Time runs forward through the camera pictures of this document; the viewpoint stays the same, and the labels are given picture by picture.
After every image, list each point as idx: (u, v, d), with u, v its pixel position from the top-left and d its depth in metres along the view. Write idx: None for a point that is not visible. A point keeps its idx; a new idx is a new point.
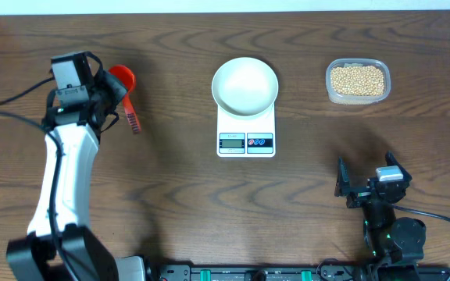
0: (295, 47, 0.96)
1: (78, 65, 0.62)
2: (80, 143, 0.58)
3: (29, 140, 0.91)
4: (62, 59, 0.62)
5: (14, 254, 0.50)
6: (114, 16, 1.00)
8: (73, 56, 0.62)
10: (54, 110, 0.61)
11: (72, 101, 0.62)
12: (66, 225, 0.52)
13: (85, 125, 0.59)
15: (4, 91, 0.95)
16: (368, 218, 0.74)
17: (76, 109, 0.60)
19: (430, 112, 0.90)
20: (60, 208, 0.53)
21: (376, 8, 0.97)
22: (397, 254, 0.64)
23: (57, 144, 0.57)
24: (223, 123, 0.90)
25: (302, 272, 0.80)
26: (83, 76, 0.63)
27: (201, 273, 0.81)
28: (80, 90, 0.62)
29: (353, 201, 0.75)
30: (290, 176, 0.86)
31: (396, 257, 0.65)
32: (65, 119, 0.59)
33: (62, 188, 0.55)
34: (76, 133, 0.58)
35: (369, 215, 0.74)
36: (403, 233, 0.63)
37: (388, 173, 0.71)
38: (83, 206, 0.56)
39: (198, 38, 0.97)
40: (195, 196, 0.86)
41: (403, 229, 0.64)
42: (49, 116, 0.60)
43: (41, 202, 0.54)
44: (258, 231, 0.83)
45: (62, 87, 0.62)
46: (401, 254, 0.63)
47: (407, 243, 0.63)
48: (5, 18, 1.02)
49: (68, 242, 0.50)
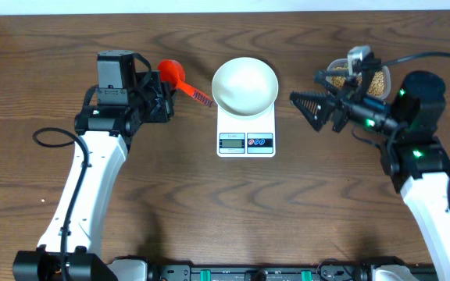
0: (295, 47, 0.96)
1: (122, 68, 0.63)
2: (109, 155, 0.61)
3: (28, 140, 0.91)
4: (107, 58, 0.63)
5: (20, 263, 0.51)
6: (113, 16, 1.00)
8: (119, 57, 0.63)
10: (91, 108, 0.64)
11: (110, 101, 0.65)
12: (77, 247, 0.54)
13: (118, 136, 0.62)
15: (5, 90, 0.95)
16: (372, 111, 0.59)
17: (112, 115, 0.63)
19: None
20: (75, 223, 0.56)
21: (376, 8, 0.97)
22: (416, 112, 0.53)
23: (85, 154, 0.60)
24: (223, 123, 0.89)
25: (302, 272, 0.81)
26: (126, 79, 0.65)
27: (201, 273, 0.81)
28: (120, 94, 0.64)
29: (344, 108, 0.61)
30: (290, 176, 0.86)
31: (415, 117, 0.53)
32: (99, 125, 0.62)
33: (79, 206, 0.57)
34: (108, 144, 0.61)
35: (369, 108, 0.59)
36: (419, 82, 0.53)
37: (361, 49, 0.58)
38: (98, 226, 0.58)
39: (198, 38, 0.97)
40: (196, 196, 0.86)
41: (419, 79, 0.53)
42: (84, 117, 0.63)
43: (58, 212, 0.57)
44: (258, 231, 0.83)
45: (102, 86, 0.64)
46: (421, 104, 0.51)
47: (426, 92, 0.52)
48: (5, 19, 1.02)
49: (75, 268, 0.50)
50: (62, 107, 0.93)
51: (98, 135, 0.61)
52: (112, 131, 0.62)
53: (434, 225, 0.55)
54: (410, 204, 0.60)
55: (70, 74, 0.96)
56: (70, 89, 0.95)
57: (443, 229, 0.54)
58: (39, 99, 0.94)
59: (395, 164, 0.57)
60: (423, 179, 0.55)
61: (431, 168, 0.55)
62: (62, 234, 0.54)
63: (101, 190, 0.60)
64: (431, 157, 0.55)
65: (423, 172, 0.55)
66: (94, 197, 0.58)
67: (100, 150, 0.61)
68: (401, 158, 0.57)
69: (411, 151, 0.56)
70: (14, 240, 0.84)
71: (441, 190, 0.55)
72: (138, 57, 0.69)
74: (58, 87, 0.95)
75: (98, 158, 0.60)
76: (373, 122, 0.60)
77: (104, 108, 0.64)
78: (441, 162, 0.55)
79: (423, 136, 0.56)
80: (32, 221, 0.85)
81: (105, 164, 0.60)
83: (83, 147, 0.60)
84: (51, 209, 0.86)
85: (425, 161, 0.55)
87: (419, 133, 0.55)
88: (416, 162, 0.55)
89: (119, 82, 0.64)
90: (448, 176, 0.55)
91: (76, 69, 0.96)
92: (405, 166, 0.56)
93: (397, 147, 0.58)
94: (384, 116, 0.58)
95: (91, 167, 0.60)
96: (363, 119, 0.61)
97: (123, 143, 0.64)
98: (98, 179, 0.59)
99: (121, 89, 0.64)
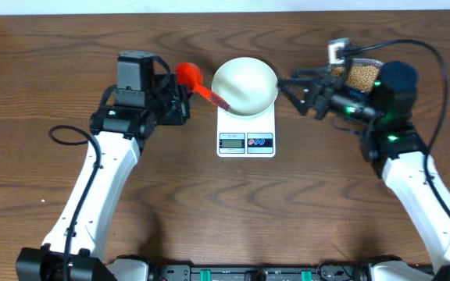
0: (295, 47, 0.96)
1: (142, 71, 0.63)
2: (122, 158, 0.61)
3: (29, 140, 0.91)
4: (128, 61, 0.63)
5: (24, 260, 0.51)
6: (113, 15, 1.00)
8: (140, 59, 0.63)
10: (108, 108, 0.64)
11: (126, 102, 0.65)
12: (80, 249, 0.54)
13: (131, 139, 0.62)
15: (4, 90, 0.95)
16: (351, 101, 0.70)
17: (128, 118, 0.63)
19: (429, 112, 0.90)
20: (82, 224, 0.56)
21: (376, 7, 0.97)
22: (391, 100, 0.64)
23: (98, 155, 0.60)
24: (223, 123, 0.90)
25: (302, 272, 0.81)
26: (144, 81, 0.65)
27: (201, 273, 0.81)
28: (137, 95, 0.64)
29: (327, 94, 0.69)
30: (290, 176, 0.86)
31: (391, 104, 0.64)
32: (116, 125, 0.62)
33: (87, 208, 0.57)
34: (122, 146, 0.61)
35: (349, 97, 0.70)
36: (391, 74, 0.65)
37: (341, 41, 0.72)
38: (102, 229, 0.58)
39: (198, 38, 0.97)
40: (196, 196, 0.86)
41: (394, 69, 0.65)
42: (101, 117, 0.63)
43: (66, 212, 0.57)
44: (258, 231, 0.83)
45: (121, 87, 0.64)
46: (395, 92, 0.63)
47: (398, 81, 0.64)
48: (5, 18, 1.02)
49: (77, 270, 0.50)
50: (62, 107, 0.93)
51: (113, 136, 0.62)
52: (126, 133, 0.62)
53: (416, 197, 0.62)
54: (394, 190, 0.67)
55: (69, 74, 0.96)
56: (69, 89, 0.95)
57: (423, 200, 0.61)
58: (39, 99, 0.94)
59: (374, 150, 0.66)
60: (400, 158, 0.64)
61: (407, 149, 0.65)
62: (68, 235, 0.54)
63: (110, 193, 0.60)
64: (405, 140, 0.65)
65: (400, 153, 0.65)
66: (102, 200, 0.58)
67: (112, 152, 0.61)
68: (380, 144, 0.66)
69: (388, 136, 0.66)
70: (14, 240, 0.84)
71: (416, 165, 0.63)
72: (159, 59, 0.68)
74: (58, 87, 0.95)
75: (110, 160, 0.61)
76: (352, 110, 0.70)
77: (120, 108, 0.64)
78: (415, 144, 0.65)
79: (398, 124, 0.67)
80: (32, 221, 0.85)
81: (116, 166, 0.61)
83: (96, 148, 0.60)
84: (51, 209, 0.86)
85: (400, 144, 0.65)
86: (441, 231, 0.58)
87: (394, 120, 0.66)
88: (393, 145, 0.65)
89: (139, 84, 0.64)
90: (422, 154, 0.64)
91: (76, 69, 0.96)
92: (384, 149, 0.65)
93: (376, 134, 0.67)
94: (362, 105, 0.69)
95: (101, 168, 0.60)
96: (344, 108, 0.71)
97: (136, 146, 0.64)
98: (108, 183, 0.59)
99: (139, 91, 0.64)
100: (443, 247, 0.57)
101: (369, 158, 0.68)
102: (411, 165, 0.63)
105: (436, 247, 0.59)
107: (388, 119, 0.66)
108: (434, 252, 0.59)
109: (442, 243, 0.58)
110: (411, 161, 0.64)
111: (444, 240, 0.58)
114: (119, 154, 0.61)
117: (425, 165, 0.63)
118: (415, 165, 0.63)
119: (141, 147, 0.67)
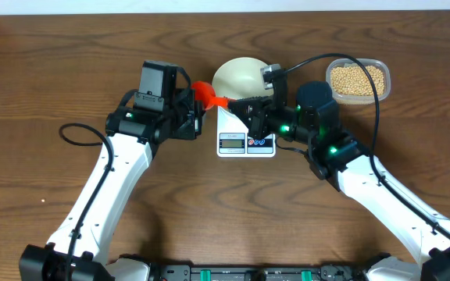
0: (295, 47, 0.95)
1: (165, 79, 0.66)
2: (133, 161, 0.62)
3: (29, 139, 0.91)
4: (154, 67, 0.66)
5: (28, 258, 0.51)
6: (112, 16, 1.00)
8: (164, 67, 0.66)
10: (125, 110, 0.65)
11: (145, 106, 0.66)
12: (83, 251, 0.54)
13: (145, 143, 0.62)
15: (4, 90, 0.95)
16: (286, 119, 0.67)
17: (144, 122, 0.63)
19: (429, 112, 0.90)
20: (86, 226, 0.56)
21: (375, 7, 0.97)
22: (316, 121, 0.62)
23: (110, 158, 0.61)
24: (223, 123, 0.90)
25: (302, 272, 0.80)
26: (166, 90, 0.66)
27: (201, 273, 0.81)
28: (157, 101, 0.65)
29: (261, 115, 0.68)
30: (290, 176, 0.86)
31: (319, 123, 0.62)
32: (130, 128, 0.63)
33: (94, 211, 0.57)
34: (135, 149, 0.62)
35: (283, 116, 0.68)
36: (309, 94, 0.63)
37: (269, 65, 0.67)
38: (107, 233, 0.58)
39: (198, 38, 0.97)
40: (196, 196, 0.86)
41: (310, 90, 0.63)
42: (117, 119, 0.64)
43: (73, 214, 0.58)
44: (258, 231, 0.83)
45: (142, 91, 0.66)
46: (318, 112, 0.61)
47: (316, 100, 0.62)
48: (5, 18, 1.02)
49: (79, 275, 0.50)
50: (62, 107, 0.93)
51: (127, 140, 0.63)
52: (141, 137, 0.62)
53: (379, 202, 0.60)
54: (358, 201, 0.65)
55: (69, 74, 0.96)
56: (69, 90, 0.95)
57: (385, 203, 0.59)
58: (39, 99, 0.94)
59: (322, 166, 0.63)
60: (348, 168, 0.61)
61: (351, 158, 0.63)
62: (73, 236, 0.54)
63: (118, 198, 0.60)
64: (346, 149, 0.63)
65: (346, 163, 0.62)
66: (108, 204, 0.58)
67: (126, 155, 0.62)
68: (324, 160, 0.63)
69: (328, 149, 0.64)
70: (14, 240, 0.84)
71: (366, 169, 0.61)
72: (183, 72, 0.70)
74: (58, 87, 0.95)
75: (122, 163, 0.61)
76: (287, 129, 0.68)
77: (137, 112, 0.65)
78: (357, 149, 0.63)
79: (334, 136, 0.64)
80: (32, 221, 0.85)
81: (127, 169, 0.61)
83: (109, 151, 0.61)
84: (51, 209, 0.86)
85: (343, 155, 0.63)
86: (411, 228, 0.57)
87: (329, 133, 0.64)
88: (337, 158, 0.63)
89: (159, 90, 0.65)
90: (366, 156, 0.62)
91: (76, 69, 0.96)
92: (330, 165, 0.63)
93: (317, 152, 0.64)
94: (295, 124, 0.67)
95: (112, 171, 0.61)
96: (280, 127, 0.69)
97: (148, 150, 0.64)
98: (117, 186, 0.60)
99: (159, 97, 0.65)
100: (419, 243, 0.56)
101: (319, 175, 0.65)
102: (360, 173, 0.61)
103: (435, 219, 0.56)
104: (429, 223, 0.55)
105: (411, 243, 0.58)
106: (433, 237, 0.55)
107: (323, 135, 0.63)
108: (412, 250, 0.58)
109: (416, 240, 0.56)
110: (359, 168, 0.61)
111: (416, 236, 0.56)
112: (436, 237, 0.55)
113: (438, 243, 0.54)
114: (131, 157, 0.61)
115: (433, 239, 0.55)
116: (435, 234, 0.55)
117: (374, 165, 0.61)
118: (365, 169, 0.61)
119: (154, 151, 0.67)
